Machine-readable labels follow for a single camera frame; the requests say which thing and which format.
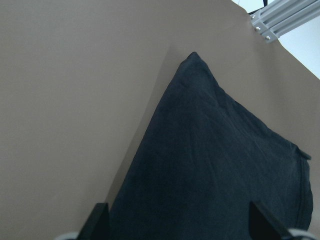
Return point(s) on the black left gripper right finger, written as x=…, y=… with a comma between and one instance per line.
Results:
x=263, y=225

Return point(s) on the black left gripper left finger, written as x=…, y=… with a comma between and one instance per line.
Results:
x=97, y=225

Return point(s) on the black t-shirt with print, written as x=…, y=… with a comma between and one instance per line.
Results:
x=202, y=160

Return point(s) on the aluminium frame post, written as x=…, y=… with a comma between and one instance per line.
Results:
x=282, y=16

